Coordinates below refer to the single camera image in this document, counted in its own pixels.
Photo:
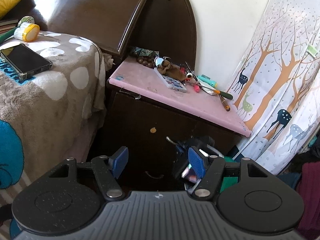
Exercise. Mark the brown white spotted blanket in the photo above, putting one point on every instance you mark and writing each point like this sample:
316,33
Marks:
50,105

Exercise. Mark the magenta clothing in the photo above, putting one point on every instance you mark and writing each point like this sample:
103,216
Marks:
310,200

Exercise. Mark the pink bed sheet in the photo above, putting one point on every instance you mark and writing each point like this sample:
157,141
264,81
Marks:
82,140

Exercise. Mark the small silver toy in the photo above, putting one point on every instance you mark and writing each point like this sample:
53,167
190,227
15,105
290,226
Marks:
158,61

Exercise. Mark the dark wooden headboard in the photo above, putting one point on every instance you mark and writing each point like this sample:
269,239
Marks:
87,10

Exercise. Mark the brown cloth pouch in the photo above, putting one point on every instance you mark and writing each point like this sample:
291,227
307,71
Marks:
172,71

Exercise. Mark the deer printed wardrobe cover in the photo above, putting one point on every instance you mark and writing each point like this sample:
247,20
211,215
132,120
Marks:
275,67

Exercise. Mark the white small tray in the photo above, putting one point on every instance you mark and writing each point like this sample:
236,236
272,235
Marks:
211,91

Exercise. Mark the blue patterned case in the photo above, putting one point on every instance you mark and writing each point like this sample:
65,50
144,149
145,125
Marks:
173,83

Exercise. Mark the round green lid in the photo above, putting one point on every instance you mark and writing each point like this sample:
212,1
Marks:
26,20

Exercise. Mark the patterned small box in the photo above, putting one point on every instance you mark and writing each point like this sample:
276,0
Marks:
143,52

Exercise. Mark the teal flashlight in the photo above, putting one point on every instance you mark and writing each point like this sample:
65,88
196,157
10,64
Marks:
208,81

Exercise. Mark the red marker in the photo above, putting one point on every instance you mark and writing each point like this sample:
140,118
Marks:
196,88

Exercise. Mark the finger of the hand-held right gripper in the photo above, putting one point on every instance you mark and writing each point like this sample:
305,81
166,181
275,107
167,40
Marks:
180,165

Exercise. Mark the dark wooden drawer with sticker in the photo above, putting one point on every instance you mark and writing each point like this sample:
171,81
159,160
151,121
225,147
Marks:
140,125

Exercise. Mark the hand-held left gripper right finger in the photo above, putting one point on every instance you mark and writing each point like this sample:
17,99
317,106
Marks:
197,165

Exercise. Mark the yellow cotton swab container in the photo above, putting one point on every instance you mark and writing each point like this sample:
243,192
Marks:
26,31

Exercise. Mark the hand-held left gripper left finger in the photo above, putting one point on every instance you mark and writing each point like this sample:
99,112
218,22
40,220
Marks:
120,161

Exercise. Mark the green stick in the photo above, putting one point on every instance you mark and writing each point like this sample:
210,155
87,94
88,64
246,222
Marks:
7,35

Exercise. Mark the green cloth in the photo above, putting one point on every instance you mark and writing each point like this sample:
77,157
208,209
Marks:
228,177

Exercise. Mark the black smartphone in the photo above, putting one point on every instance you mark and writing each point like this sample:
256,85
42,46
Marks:
25,61

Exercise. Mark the brown tube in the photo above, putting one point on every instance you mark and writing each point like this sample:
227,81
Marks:
224,103

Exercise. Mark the blue cartoon printed sheet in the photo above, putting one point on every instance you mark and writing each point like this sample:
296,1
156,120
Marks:
10,155

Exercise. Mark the brown book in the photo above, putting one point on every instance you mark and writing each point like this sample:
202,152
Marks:
8,23

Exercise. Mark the dark nightstand with pink top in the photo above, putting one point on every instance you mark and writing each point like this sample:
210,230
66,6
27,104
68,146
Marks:
175,100

